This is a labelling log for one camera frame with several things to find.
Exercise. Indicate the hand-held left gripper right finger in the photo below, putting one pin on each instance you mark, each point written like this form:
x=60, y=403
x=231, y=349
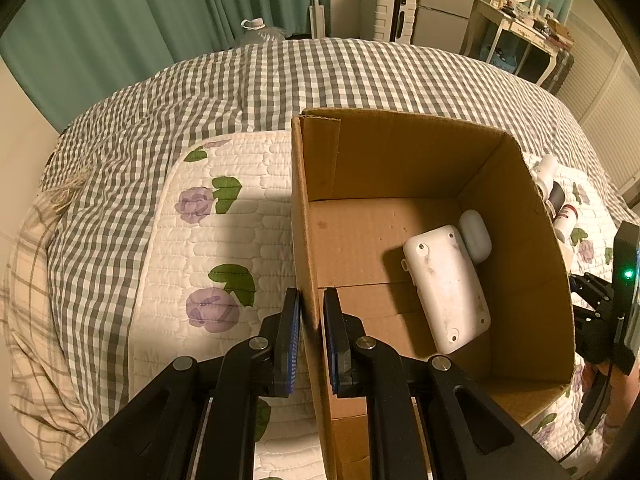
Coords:
x=332, y=345

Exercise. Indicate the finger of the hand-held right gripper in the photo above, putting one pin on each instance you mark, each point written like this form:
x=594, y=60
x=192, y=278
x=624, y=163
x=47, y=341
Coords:
x=597, y=332
x=592, y=287

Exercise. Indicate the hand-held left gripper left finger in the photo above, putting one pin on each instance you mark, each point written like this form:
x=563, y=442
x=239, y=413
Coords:
x=292, y=345

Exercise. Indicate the white bottle with red label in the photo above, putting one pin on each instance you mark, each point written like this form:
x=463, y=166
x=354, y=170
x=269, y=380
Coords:
x=565, y=220

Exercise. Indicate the black cylindrical item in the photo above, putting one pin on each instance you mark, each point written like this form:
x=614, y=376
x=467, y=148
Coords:
x=556, y=194

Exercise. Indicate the white plastic bottle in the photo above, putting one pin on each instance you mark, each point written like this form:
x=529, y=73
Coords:
x=547, y=167

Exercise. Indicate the cardboard box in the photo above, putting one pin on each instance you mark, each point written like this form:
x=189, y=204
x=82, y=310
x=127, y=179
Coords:
x=390, y=160

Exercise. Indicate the person's right hand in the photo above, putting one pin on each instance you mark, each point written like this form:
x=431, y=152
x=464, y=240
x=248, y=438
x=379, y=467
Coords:
x=625, y=400

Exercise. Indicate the floral quilted mat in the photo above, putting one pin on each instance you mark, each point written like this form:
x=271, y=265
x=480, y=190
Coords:
x=225, y=240

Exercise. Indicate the white rectangular device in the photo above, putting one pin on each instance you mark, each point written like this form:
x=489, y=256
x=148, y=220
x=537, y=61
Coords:
x=445, y=285

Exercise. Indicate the white earbuds case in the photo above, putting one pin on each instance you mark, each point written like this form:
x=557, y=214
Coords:
x=475, y=232

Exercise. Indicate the white louvred wardrobe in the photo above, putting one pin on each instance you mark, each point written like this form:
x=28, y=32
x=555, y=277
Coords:
x=605, y=85

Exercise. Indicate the dark suitcase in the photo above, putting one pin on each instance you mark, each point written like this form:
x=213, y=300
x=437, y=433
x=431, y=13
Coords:
x=562, y=70

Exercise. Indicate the blue basket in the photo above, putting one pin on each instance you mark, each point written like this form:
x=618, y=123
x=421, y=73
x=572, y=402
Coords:
x=500, y=55

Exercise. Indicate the small brown box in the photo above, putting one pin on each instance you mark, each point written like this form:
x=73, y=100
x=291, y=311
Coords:
x=561, y=30

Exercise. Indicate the beige plaid pillow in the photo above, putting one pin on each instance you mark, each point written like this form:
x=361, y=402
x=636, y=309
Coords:
x=35, y=310

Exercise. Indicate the white dressing table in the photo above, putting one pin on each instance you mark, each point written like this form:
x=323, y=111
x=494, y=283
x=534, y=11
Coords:
x=505, y=20

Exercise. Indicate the clear water jug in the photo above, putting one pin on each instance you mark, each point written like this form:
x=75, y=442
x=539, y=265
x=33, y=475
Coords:
x=262, y=35

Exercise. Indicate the silver fridge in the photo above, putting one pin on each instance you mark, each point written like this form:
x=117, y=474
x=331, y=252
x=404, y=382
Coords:
x=445, y=10

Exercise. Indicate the white suitcase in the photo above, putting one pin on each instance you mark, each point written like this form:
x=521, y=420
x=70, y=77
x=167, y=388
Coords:
x=385, y=10

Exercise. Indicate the green curtain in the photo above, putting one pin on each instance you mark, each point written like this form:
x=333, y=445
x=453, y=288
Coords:
x=150, y=15

